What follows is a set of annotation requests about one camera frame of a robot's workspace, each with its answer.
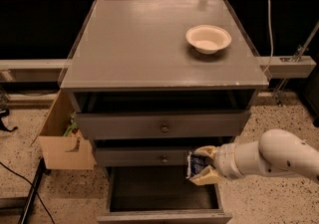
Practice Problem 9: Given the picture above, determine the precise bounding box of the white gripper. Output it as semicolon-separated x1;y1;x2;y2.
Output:
190;143;245;186

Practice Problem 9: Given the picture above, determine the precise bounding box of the blue rxbar blueberry wrapper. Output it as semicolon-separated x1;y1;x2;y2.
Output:
186;152;207;179

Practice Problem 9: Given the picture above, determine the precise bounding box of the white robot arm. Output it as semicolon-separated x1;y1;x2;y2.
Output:
186;129;319;185

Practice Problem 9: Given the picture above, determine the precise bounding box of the top grey drawer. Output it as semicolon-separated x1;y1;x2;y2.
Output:
76;111;250;139

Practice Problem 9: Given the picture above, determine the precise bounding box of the open bottom grey drawer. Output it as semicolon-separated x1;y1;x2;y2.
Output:
97;166;232;224

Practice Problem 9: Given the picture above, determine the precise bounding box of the grey drawer cabinet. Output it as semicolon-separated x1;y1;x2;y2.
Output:
59;0;270;224

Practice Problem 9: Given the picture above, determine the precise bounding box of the middle grey drawer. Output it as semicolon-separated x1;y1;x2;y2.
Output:
94;146;197;167

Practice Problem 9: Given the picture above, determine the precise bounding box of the white paper bowl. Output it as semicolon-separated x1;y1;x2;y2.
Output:
185;25;232;55

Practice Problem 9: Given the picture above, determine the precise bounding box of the green item in box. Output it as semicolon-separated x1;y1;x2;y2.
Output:
64;113;78;136

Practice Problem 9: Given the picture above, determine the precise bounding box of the cardboard box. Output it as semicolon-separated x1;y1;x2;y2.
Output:
37;91;96;170

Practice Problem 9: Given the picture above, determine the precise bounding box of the black floor bar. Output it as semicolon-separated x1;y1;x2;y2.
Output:
18;158;48;224

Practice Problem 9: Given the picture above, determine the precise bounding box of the black floor cable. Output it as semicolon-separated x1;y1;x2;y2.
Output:
0;161;56;224

